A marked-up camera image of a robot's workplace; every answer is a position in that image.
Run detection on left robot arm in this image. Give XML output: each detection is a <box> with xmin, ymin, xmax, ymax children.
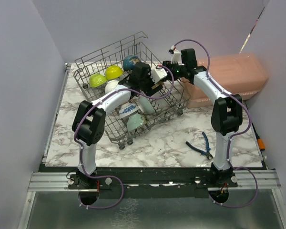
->
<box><xmin>72</xmin><ymin>62</ymin><xmax>174</xmax><ymax>188</ymax></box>

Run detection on grey wire dish rack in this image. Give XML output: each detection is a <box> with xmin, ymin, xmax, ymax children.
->
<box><xmin>74</xmin><ymin>32</ymin><xmax>187</xmax><ymax>149</ymax></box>

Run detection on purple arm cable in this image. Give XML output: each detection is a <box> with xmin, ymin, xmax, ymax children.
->
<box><xmin>73</xmin><ymin>66</ymin><xmax>174</xmax><ymax>210</ymax></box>
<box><xmin>174</xmin><ymin>39</ymin><xmax>259</xmax><ymax>208</ymax></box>

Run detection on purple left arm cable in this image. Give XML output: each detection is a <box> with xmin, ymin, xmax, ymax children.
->
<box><xmin>73</xmin><ymin>66</ymin><xmax>174</xmax><ymax>210</ymax></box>

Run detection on blue-handled pliers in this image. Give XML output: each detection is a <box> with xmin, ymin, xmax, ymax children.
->
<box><xmin>185</xmin><ymin>131</ymin><xmax>214</xmax><ymax>160</ymax></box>

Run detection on beige patterned bowl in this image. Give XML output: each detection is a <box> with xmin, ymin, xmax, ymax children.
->
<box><xmin>155</xmin><ymin>82</ymin><xmax>164</xmax><ymax>87</ymax></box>

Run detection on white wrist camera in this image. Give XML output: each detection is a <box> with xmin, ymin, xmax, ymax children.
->
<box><xmin>151</xmin><ymin>65</ymin><xmax>167</xmax><ymax>84</ymax></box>
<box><xmin>169</xmin><ymin>45</ymin><xmax>182</xmax><ymax>64</ymax></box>

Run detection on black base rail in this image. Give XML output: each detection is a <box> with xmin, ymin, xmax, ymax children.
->
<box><xmin>38</xmin><ymin>166</ymin><xmax>239</xmax><ymax>198</ymax></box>

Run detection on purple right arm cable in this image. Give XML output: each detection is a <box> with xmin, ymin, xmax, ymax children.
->
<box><xmin>174</xmin><ymin>39</ymin><xmax>259</xmax><ymax>208</ymax></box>

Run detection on blue floral bowl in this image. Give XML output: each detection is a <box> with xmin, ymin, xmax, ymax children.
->
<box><xmin>119</xmin><ymin>102</ymin><xmax>139</xmax><ymax>119</ymax></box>

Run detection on orange-tipped screwdriver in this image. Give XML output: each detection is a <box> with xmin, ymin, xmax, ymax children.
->
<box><xmin>252</xmin><ymin>124</ymin><xmax>266</xmax><ymax>152</ymax></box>

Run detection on celadon green bowl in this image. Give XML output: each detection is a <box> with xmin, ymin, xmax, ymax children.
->
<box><xmin>127</xmin><ymin>113</ymin><xmax>146</xmax><ymax>132</ymax></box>

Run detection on dark brown bowl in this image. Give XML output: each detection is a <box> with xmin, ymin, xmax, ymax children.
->
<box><xmin>123</xmin><ymin>55</ymin><xmax>140</xmax><ymax>72</ymax></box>

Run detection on yellow-green bowl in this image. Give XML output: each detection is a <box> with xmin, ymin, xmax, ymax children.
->
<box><xmin>105</xmin><ymin>65</ymin><xmax>123</xmax><ymax>80</ymax></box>

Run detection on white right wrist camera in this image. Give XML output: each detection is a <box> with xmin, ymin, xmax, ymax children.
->
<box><xmin>169</xmin><ymin>45</ymin><xmax>182</xmax><ymax>64</ymax></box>

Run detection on grey bowl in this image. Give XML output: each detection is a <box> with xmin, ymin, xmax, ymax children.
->
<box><xmin>104</xmin><ymin>79</ymin><xmax>119</xmax><ymax>94</ymax></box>

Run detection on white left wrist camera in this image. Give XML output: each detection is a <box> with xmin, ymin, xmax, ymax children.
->
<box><xmin>151</xmin><ymin>65</ymin><xmax>167</xmax><ymax>84</ymax></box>

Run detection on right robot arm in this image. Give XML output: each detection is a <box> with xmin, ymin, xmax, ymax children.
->
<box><xmin>163</xmin><ymin>46</ymin><xmax>243</xmax><ymax>187</ymax></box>

